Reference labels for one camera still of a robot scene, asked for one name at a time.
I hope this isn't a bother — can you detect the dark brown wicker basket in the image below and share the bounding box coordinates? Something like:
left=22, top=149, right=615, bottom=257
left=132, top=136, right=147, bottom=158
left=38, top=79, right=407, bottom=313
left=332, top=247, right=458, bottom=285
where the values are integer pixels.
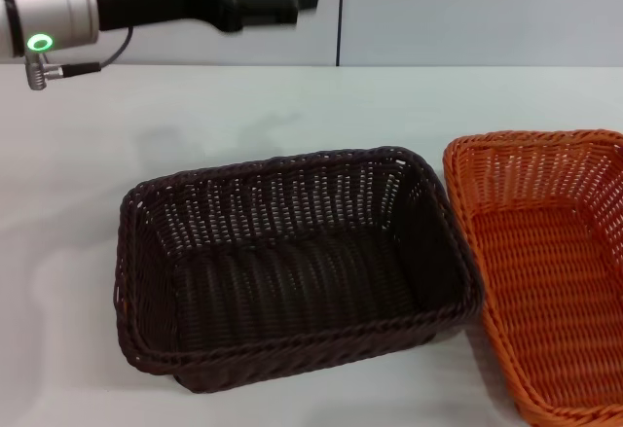
left=112, top=144, right=486, bottom=396

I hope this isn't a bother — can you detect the orange wicker basket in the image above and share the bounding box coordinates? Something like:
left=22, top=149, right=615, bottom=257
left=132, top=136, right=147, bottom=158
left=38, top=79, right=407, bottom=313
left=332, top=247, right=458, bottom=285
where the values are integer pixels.
left=442, top=127, right=623, bottom=427

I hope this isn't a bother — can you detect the black vertical wall strip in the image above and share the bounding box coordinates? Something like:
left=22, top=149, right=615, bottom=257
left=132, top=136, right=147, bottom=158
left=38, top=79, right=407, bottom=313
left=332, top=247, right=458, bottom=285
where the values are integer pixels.
left=333, top=0, right=348, bottom=67

